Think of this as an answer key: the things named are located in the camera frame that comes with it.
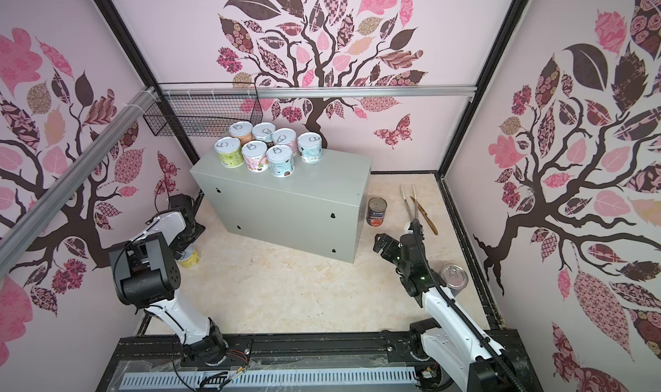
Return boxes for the green label can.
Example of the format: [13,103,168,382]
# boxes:
[213,137,244,168]

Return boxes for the pink label can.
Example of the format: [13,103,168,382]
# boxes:
[272,128,299,156]
[241,141,269,173]

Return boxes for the orange label can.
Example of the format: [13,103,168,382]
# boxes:
[228,121,254,145]

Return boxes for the teal label coconut can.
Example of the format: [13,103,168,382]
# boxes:
[251,122,276,148]

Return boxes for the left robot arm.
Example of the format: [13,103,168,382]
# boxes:
[108,194,228,366]

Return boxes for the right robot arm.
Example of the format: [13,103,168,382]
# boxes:
[373,233,535,391]

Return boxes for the yellow label can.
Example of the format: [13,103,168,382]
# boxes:
[177,246,201,269]

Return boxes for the metal tongs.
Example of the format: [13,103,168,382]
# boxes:
[400,186,418,222]

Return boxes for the blue label tin can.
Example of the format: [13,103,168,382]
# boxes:
[440,264,469,297]

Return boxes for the red tomato can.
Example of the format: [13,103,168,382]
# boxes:
[366,197,387,227]

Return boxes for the grey metal cabinet box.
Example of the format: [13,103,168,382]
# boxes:
[190,149,372,263]

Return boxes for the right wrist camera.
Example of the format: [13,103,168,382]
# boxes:
[409,219,423,245]

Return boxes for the wooden handled knife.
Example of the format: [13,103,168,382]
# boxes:
[411,198,439,235]

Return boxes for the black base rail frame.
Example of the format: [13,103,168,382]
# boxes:
[97,327,460,391]

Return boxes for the white slotted cable duct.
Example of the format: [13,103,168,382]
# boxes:
[116,367,418,391]

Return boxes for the black wire mesh basket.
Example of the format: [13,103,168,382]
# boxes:
[143,82,263,137]

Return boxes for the left aluminium rail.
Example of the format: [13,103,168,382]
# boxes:
[1,87,158,276]

